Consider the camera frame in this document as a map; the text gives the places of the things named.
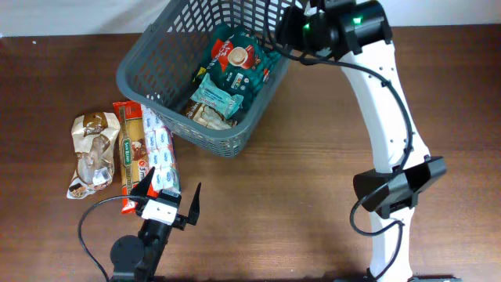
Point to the beige pastry bag left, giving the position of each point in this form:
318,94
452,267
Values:
94,136

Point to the San Remo spaghetti pack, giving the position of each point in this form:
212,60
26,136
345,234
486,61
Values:
131,144

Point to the green Nescafe coffee bag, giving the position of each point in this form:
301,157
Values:
236,63

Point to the grey plastic shopping basket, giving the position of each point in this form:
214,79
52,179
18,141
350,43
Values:
158,71

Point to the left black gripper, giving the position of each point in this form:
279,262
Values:
193,213

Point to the teal wet wipes pack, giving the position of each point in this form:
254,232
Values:
211,95

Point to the Kleenex tissue multipack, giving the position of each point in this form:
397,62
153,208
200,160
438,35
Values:
161,155

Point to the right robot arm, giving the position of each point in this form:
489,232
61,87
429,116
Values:
357,38

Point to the beige brown snack bag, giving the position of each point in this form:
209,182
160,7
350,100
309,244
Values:
207,116

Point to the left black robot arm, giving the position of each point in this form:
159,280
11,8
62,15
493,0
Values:
136,258

